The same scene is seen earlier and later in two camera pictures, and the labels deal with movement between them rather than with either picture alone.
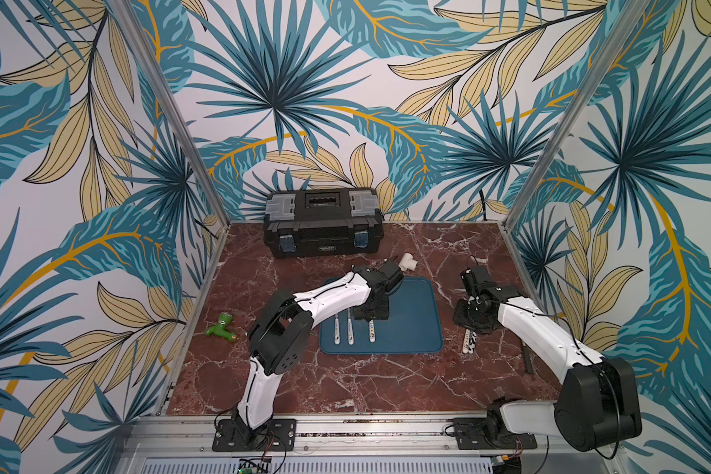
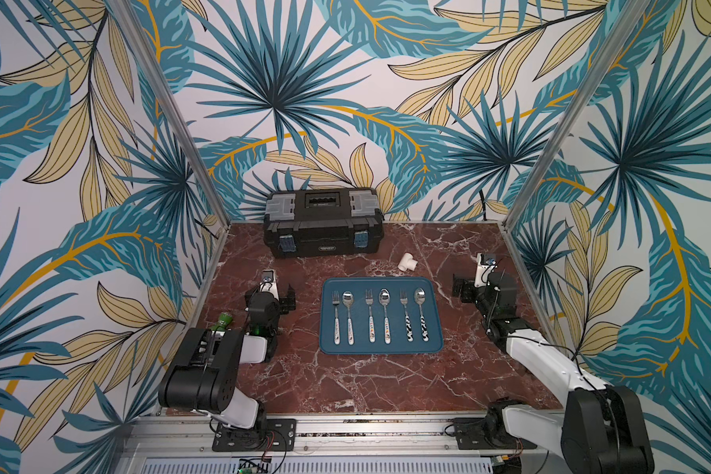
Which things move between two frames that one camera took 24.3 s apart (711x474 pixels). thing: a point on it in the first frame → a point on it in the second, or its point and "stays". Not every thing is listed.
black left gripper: [360, 314] → [286, 302]
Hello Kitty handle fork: [371, 331] stays
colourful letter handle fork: [337, 337] stays
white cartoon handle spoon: [350, 328] stays
